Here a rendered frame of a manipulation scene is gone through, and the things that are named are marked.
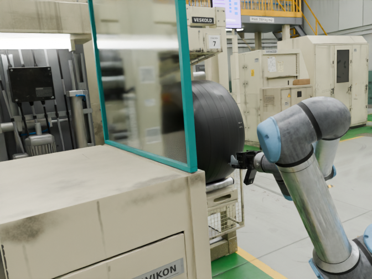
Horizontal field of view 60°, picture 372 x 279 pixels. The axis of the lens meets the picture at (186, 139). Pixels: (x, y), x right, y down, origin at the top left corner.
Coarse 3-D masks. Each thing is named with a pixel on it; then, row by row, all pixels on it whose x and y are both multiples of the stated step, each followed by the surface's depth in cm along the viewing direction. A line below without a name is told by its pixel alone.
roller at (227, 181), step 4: (220, 180) 175; (224, 180) 175; (228, 180) 176; (232, 180) 178; (208, 184) 170; (212, 184) 171; (216, 184) 172; (220, 184) 173; (224, 184) 175; (228, 184) 176; (208, 188) 169; (212, 188) 170; (216, 188) 172
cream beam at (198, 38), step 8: (192, 32) 193; (200, 32) 196; (208, 32) 199; (216, 32) 203; (192, 40) 193; (200, 40) 197; (208, 40) 200; (192, 48) 194; (200, 48) 197; (208, 48) 200; (216, 48) 204
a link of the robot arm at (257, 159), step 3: (258, 153) 143; (261, 153) 141; (255, 156) 142; (258, 156) 141; (261, 156) 139; (255, 159) 141; (258, 159) 140; (255, 162) 141; (258, 162) 140; (255, 165) 141; (258, 165) 139; (255, 168) 142; (258, 168) 141; (258, 171) 143; (261, 171) 140
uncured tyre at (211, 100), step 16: (192, 80) 175; (208, 80) 174; (208, 96) 157; (224, 96) 162; (208, 112) 152; (224, 112) 156; (240, 112) 165; (208, 128) 150; (224, 128) 154; (208, 144) 151; (224, 144) 155; (240, 144) 161; (208, 160) 154; (224, 160) 159; (208, 176) 161; (224, 176) 172
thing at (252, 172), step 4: (248, 168) 148; (252, 168) 146; (248, 172) 149; (252, 172) 148; (248, 176) 149; (252, 176) 150; (244, 180) 152; (248, 180) 150; (252, 180) 152; (248, 184) 152
